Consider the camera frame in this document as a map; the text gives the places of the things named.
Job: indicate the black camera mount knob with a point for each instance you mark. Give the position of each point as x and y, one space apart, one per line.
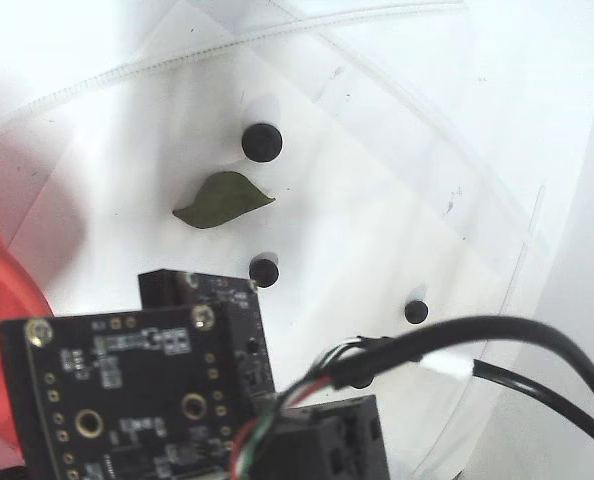
217 305

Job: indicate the red collapsible silicone cup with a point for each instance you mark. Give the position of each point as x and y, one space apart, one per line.
2 280

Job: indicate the large dark blueberry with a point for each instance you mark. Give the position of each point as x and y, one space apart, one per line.
262 142

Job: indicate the green leaf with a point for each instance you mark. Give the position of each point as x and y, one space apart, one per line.
217 202

